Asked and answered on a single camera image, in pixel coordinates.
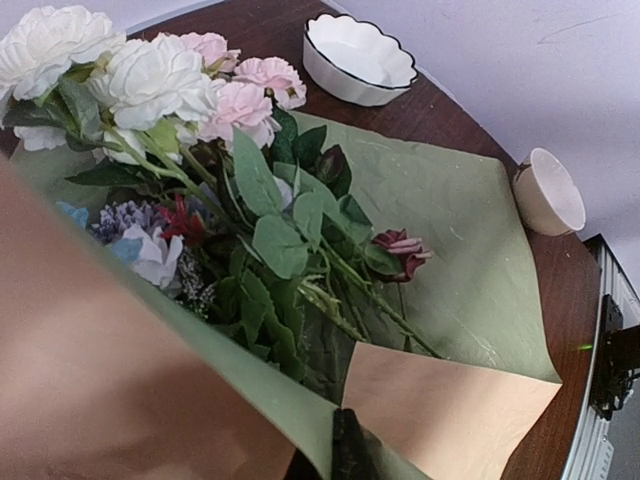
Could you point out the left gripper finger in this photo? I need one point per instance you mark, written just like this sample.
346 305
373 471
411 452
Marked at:
355 452

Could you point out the pink rose fake flower stem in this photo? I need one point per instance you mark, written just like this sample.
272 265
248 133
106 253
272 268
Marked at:
296 246

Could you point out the green and tan wrapping paper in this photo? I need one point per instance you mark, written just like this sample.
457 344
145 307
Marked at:
103 377

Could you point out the blue hydrangea fake flower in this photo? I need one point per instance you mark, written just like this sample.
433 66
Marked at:
113 221

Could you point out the white fake flower bunch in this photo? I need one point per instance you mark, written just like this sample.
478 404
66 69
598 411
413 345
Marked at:
68 79

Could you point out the white round bowl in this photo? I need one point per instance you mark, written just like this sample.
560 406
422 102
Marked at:
547 198

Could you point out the white scalloped dish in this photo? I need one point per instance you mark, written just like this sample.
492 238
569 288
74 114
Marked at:
354 61

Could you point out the front aluminium rail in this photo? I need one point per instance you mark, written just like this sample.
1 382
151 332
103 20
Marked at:
591 452

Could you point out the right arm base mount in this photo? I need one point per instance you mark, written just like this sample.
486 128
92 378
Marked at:
617 362

